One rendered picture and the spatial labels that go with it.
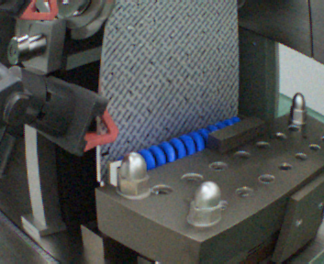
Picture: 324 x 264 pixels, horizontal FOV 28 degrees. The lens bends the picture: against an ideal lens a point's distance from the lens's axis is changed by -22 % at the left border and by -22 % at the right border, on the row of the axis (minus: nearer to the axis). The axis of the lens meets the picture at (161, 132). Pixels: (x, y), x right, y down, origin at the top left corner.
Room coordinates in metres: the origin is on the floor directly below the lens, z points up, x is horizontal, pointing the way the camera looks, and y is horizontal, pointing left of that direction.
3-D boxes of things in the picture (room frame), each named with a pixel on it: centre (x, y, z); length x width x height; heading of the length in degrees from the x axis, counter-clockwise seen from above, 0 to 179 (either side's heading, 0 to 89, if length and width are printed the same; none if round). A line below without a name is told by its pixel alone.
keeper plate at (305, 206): (0.77, -0.21, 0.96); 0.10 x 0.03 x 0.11; 135
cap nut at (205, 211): (0.68, -0.05, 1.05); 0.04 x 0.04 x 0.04
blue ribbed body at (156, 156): (0.87, -0.03, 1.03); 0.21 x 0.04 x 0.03; 135
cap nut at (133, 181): (0.74, 0.03, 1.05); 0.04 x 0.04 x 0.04
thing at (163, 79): (0.88, -0.01, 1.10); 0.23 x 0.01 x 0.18; 135
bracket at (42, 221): (0.84, 0.17, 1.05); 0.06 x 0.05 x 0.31; 135
